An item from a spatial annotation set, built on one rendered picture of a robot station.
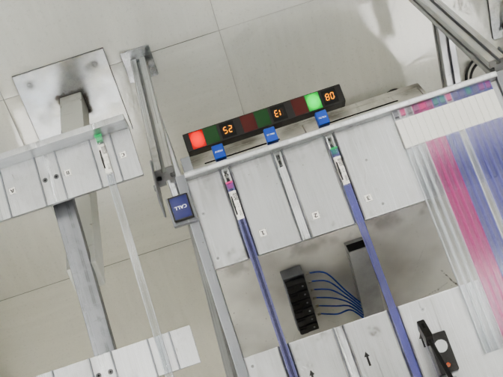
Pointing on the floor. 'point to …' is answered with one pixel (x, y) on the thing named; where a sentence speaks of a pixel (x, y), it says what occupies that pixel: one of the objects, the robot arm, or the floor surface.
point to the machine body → (333, 253)
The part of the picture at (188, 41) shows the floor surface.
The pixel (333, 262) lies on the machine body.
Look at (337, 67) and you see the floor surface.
